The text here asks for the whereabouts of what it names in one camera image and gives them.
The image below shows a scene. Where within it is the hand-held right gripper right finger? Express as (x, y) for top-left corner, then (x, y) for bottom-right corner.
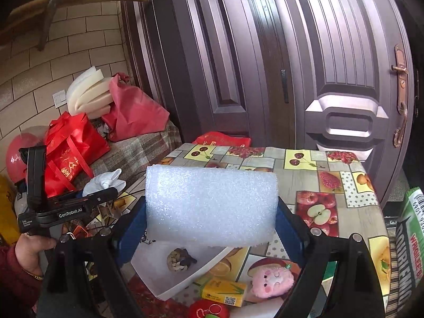
(275, 196), (386, 318)

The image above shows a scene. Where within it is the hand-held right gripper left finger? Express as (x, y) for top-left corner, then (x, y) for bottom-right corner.
(35, 196), (156, 318)

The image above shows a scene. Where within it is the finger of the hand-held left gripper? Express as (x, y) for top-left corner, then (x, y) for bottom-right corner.
(71, 186), (119, 211)

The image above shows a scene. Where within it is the white shallow tray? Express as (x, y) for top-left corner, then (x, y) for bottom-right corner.
(131, 238), (236, 300)

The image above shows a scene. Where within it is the white foam block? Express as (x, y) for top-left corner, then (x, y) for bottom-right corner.
(145, 165), (279, 248)

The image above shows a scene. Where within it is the yellow packet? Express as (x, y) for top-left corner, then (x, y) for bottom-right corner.
(200, 277), (248, 307)

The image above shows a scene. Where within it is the red plush ball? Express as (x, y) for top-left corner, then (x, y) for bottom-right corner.
(188, 299), (231, 318)

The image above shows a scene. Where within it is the person's left forearm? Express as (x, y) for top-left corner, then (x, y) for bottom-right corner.
(0, 245), (43, 318)

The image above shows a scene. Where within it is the person's left hand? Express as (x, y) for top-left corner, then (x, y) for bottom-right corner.
(15, 233), (58, 282)

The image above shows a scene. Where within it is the red helmet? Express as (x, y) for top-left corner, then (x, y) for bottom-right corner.
(6, 132), (47, 183)

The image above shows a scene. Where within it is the yellow bag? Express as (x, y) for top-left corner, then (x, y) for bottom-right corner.
(0, 175), (21, 244)

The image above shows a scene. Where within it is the red gift bag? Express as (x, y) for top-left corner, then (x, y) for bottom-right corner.
(43, 112), (111, 197)

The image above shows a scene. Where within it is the brown braided knot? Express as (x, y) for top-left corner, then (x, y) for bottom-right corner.
(166, 248), (197, 273)

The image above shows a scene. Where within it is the plaid sofa cover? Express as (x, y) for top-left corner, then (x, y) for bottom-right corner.
(71, 119), (183, 193)

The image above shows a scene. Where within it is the pink plush toy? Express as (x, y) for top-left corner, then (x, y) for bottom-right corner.
(248, 259), (297, 298)

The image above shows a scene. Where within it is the fruit printed tablecloth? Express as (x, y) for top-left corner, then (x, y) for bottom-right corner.
(89, 142), (391, 318)

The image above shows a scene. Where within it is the red nonwoven bag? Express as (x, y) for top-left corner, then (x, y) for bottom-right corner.
(101, 73), (170, 142)

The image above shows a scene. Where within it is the red plastic bag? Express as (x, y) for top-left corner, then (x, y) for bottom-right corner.
(192, 132), (252, 148)

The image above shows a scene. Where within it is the stack of cream foam sheets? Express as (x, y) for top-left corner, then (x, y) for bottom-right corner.
(66, 66), (115, 120)

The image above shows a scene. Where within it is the green cardboard box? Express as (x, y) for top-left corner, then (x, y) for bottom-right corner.
(386, 187), (424, 318)

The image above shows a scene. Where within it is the purple metal door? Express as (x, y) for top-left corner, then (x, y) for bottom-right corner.
(119, 0), (418, 206)

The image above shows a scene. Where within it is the metal tube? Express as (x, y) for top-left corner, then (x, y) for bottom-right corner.
(36, 0), (67, 52)

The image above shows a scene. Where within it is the wooden stick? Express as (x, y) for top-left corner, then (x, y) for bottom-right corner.
(7, 0), (149, 34)

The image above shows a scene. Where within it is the black cable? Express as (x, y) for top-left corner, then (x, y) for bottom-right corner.
(113, 189), (147, 198)

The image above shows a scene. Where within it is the gold bracelet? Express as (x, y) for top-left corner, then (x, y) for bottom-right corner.
(20, 267), (44, 280)

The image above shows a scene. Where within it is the white wall switch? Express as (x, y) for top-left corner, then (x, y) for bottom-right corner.
(52, 89), (68, 108)

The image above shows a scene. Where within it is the small black door handle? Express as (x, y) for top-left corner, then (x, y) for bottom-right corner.
(280, 69), (289, 104)

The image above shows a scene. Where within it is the copper door handle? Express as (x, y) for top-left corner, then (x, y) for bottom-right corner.
(390, 44), (409, 148)

